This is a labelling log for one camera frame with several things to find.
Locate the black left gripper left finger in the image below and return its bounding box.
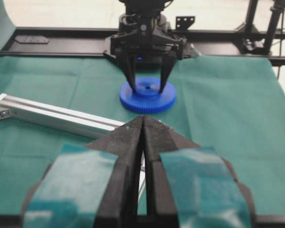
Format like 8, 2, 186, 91
22, 117, 143, 228

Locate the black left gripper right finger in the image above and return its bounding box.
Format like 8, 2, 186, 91
143, 116, 256, 228

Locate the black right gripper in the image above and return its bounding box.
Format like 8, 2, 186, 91
104, 13, 196, 93

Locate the blue plastic gear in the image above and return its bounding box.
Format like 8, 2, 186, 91
119, 77, 177, 114

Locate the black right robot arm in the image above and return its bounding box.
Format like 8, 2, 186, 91
104, 0, 193, 93

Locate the green table cloth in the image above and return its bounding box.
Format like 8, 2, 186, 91
0, 0, 285, 215

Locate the black perforated bracket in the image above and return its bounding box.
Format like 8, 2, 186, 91
176, 16, 195, 31

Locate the black stand with cables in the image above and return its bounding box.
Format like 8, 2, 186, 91
235, 0, 285, 55

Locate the lower corner bracket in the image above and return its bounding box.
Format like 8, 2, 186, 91
0, 108, 12, 123

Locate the aluminium extrusion frame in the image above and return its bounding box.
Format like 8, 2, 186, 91
0, 93, 124, 139

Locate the black table rail frame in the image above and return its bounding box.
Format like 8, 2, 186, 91
0, 26, 285, 67

